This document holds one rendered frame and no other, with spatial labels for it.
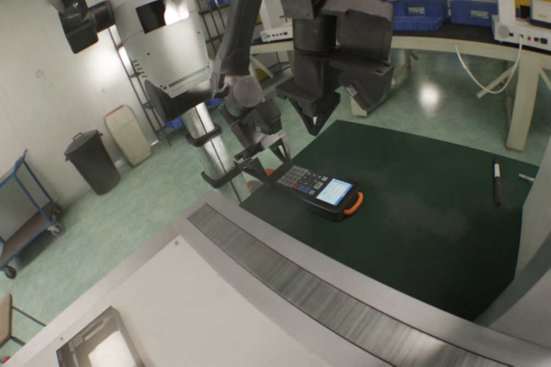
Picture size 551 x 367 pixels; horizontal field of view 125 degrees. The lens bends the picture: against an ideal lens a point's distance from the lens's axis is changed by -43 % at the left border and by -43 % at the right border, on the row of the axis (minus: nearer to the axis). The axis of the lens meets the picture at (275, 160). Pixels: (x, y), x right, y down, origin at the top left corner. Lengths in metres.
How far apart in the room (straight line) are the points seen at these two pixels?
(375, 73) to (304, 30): 0.10
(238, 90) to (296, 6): 0.23
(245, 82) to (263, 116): 0.07
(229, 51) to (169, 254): 0.38
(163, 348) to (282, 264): 0.17
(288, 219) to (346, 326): 0.28
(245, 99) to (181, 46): 0.35
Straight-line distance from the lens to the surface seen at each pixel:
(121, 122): 3.00
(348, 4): 0.30
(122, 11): 0.75
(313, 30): 0.31
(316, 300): 0.26
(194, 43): 0.76
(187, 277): 0.33
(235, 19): 0.48
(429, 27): 2.19
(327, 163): 0.58
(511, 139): 2.12
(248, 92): 0.46
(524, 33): 1.92
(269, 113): 0.46
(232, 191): 0.95
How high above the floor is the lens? 1.09
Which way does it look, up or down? 33 degrees down
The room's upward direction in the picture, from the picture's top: 18 degrees counter-clockwise
